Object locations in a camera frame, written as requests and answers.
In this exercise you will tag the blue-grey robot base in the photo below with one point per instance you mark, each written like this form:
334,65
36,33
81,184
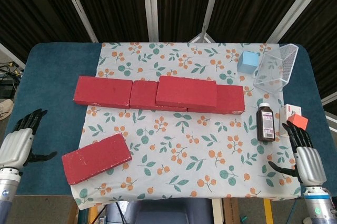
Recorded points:
168,212

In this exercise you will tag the brown medicine bottle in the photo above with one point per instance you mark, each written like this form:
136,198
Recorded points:
266,125

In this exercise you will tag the light blue cube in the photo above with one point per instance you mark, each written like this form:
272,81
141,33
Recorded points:
248,62

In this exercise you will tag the floral print tablecloth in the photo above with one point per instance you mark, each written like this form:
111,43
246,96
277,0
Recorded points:
163,142

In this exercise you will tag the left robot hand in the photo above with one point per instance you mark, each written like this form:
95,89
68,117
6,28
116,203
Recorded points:
14,147

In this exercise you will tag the red brick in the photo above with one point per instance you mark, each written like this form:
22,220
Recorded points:
96,158
102,91
230,98
185,91
143,93

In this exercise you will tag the white metal frame post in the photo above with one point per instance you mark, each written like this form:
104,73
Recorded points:
210,5
150,5
79,8
11,55
297,5
330,100

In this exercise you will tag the clear mesh basket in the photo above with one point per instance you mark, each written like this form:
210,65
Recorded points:
276,71

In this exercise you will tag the orange cube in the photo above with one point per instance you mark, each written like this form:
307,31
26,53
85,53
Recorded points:
300,121

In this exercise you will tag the teal table cover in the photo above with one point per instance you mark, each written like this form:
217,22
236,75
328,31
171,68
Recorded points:
52,76

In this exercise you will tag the beige shoe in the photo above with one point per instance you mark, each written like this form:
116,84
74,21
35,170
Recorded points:
5,109

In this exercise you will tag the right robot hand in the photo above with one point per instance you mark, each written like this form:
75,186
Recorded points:
309,163

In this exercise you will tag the white carton box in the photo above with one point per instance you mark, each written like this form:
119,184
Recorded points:
284,114

